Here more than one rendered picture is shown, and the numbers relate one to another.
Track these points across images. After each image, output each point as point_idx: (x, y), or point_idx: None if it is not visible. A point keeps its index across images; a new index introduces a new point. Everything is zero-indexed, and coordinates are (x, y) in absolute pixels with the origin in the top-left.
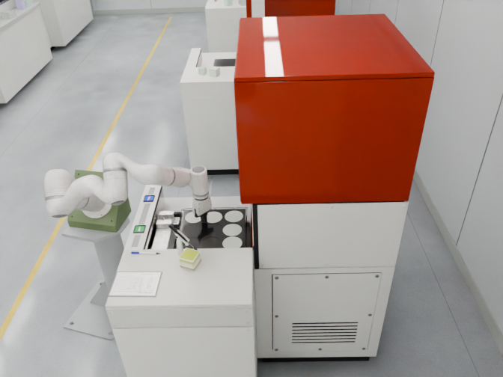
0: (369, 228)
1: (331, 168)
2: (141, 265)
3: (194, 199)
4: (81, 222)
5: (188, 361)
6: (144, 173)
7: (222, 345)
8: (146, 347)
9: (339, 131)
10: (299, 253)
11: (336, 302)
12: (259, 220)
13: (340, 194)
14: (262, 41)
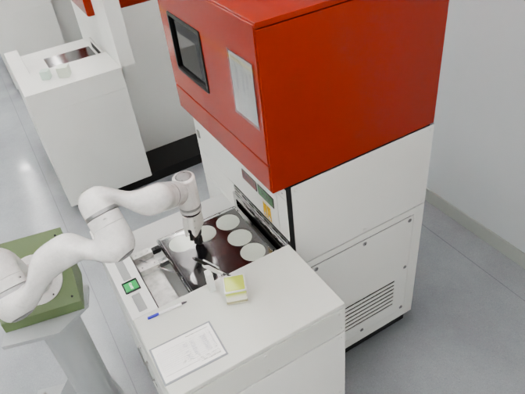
0: (401, 169)
1: (364, 110)
2: (174, 326)
3: (187, 217)
4: (26, 317)
5: None
6: (152, 198)
7: (312, 373)
8: None
9: (369, 61)
10: (337, 227)
11: (374, 268)
12: (294, 205)
13: (373, 139)
14: None
